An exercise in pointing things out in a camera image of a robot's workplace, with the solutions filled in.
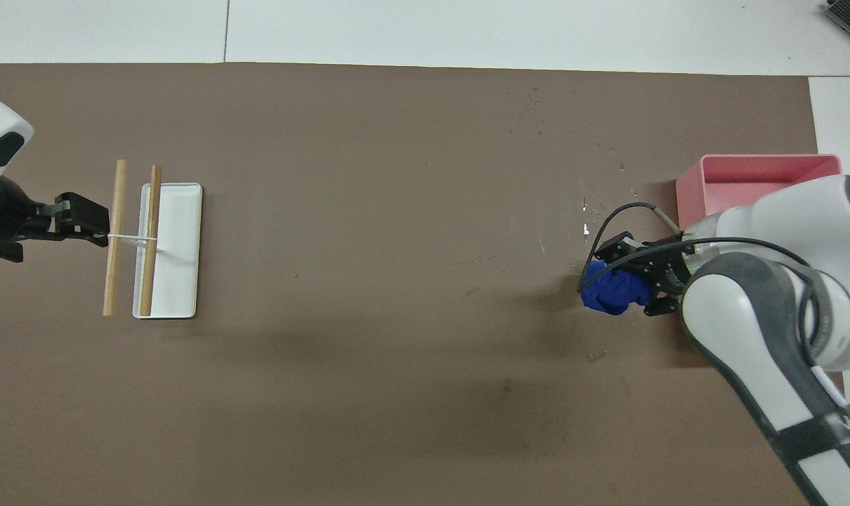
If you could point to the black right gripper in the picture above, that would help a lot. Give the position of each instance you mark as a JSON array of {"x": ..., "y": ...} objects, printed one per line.
[{"x": 660, "y": 270}]

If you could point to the blue cloth towel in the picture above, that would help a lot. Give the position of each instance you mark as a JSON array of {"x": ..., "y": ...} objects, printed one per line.
[{"x": 615, "y": 288}]

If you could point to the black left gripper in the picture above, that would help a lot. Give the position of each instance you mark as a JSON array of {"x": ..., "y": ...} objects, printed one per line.
[{"x": 3, "y": 218}]

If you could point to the brown table mat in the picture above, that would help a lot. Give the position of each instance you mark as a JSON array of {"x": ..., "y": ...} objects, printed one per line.
[{"x": 397, "y": 316}]

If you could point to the white towel rack base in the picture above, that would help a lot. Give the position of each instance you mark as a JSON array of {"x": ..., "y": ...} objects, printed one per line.
[{"x": 179, "y": 218}]

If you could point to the wooden rack rod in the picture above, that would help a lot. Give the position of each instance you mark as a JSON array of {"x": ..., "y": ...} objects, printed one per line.
[
  {"x": 119, "y": 197},
  {"x": 154, "y": 204}
]

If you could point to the pink plastic bin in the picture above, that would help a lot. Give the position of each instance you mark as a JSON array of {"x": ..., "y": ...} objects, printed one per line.
[{"x": 748, "y": 169}]

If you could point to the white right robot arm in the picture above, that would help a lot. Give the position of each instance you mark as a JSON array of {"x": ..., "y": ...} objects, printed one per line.
[{"x": 783, "y": 316}]

